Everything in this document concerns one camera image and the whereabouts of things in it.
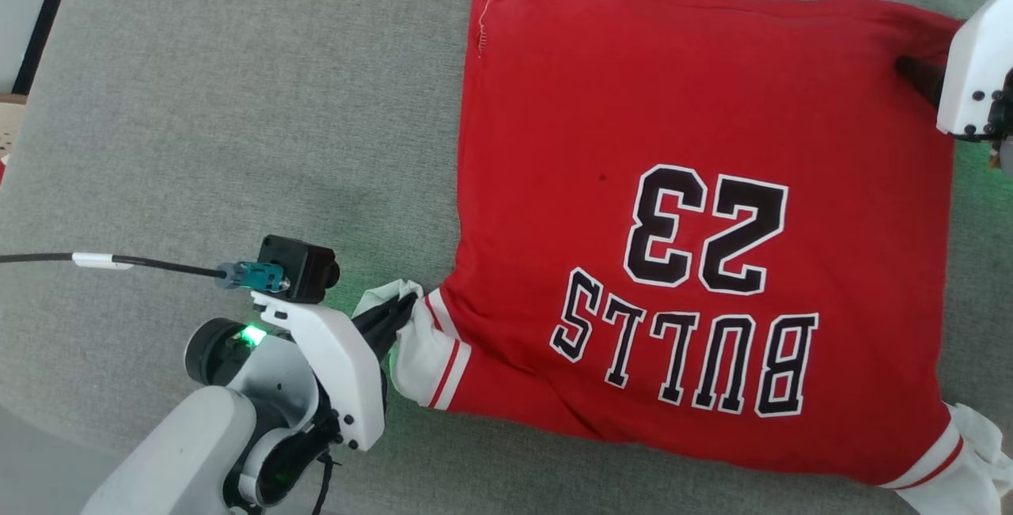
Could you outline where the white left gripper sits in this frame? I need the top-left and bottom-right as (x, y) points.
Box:
(252, 292), (419, 453)

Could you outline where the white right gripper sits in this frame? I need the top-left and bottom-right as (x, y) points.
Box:
(894, 0), (1013, 142)

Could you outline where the red Bulls jersey garment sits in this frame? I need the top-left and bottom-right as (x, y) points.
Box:
(354, 0), (1013, 515)

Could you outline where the beige wooden furniture piece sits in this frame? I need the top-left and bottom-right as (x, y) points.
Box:
(0, 92), (29, 161)

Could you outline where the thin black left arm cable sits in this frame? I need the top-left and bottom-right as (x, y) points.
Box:
(310, 452), (340, 515)

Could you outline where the black left camera cable teal plug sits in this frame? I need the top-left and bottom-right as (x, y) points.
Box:
(0, 252), (287, 295)

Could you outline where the black frame strip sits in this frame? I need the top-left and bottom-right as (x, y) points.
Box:
(11, 0), (81, 97)

